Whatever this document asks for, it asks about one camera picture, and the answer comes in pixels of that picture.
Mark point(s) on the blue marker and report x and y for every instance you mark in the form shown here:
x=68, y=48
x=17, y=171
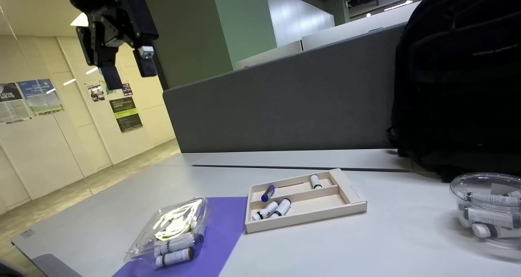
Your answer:
x=268, y=193

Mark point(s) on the purple mat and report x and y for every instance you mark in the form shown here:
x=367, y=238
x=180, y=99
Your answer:
x=220, y=236

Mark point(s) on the white marker with green cap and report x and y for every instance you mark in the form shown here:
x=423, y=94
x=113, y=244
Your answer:
x=315, y=182

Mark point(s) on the black backpack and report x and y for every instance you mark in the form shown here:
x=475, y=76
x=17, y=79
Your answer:
x=460, y=77

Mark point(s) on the clear plastic clamshell container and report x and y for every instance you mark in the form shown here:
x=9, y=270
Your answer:
x=175, y=224

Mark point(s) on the row of wall posters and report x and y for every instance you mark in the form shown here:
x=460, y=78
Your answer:
x=28, y=100

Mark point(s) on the small white sticker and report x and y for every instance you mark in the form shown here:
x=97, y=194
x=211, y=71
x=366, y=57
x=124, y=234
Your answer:
x=28, y=233

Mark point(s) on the black and green wall poster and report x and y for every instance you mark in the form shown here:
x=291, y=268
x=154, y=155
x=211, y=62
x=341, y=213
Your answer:
x=126, y=114

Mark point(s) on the row of white partitions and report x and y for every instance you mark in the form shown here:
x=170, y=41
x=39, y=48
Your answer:
x=350, y=29

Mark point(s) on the grey desk partition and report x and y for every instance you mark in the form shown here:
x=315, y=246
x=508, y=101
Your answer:
x=285, y=102

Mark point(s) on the white marker with black cap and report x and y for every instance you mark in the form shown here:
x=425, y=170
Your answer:
x=282, y=208
x=265, y=210
x=174, y=257

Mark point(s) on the small blue wall poster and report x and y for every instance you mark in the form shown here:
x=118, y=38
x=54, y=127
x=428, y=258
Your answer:
x=127, y=89

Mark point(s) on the clear round plastic container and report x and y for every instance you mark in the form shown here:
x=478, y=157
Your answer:
x=488, y=212

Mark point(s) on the wooden compartment tray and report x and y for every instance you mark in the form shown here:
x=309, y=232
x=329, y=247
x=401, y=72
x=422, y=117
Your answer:
x=309, y=206

